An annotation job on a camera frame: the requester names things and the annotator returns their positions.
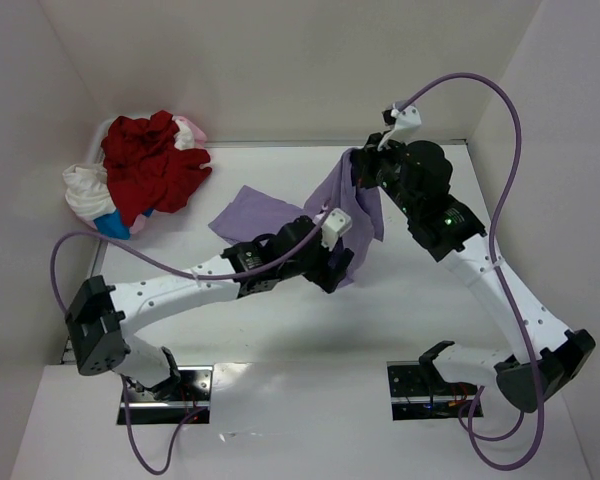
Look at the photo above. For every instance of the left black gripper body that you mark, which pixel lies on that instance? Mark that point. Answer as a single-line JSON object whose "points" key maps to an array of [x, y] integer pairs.
{"points": [[330, 267]]}

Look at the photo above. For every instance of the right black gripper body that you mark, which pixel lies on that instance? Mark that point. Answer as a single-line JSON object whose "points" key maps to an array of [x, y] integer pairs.
{"points": [[366, 163]]}

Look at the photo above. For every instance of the purple t-shirt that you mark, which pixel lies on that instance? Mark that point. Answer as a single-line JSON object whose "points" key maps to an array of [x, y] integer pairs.
{"points": [[253, 212]]}

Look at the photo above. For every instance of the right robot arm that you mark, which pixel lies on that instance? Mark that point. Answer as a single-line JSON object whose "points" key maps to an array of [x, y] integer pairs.
{"points": [[543, 353]]}

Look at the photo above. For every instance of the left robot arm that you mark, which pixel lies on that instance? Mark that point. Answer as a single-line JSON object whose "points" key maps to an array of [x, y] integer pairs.
{"points": [[103, 320]]}

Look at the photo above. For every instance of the pink t-shirt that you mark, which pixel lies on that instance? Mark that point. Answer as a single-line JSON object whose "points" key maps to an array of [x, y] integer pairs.
{"points": [[188, 136]]}

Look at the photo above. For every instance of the red t-shirt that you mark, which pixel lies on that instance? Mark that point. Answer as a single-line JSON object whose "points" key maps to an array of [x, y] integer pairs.
{"points": [[145, 169]]}

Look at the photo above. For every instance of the blue t-shirt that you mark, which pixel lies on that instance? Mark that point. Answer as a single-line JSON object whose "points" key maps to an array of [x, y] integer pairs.
{"points": [[111, 225]]}

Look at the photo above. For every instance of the white t-shirt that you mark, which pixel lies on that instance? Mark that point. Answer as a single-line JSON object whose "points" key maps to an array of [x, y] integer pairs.
{"points": [[87, 193]]}

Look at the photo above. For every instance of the white laundry basket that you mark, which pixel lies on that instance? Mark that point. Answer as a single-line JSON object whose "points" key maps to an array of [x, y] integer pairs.
{"points": [[95, 153]]}

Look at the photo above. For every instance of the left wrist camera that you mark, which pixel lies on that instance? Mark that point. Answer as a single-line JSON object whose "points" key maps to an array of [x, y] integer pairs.
{"points": [[334, 225]]}

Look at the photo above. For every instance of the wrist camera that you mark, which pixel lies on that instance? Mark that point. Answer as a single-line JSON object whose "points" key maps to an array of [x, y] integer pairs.
{"points": [[401, 123], [334, 225]]}

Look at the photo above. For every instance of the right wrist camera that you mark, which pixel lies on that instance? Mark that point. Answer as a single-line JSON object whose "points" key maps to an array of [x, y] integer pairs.
{"points": [[401, 123]]}

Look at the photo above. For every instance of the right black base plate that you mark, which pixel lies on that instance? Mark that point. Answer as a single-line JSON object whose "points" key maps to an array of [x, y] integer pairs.
{"points": [[412, 398]]}

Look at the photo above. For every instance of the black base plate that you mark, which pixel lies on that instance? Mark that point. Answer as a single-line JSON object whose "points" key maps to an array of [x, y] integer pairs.
{"points": [[190, 399], [412, 398]]}

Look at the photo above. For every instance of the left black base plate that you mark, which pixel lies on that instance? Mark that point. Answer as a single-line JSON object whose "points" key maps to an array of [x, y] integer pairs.
{"points": [[190, 399]]}

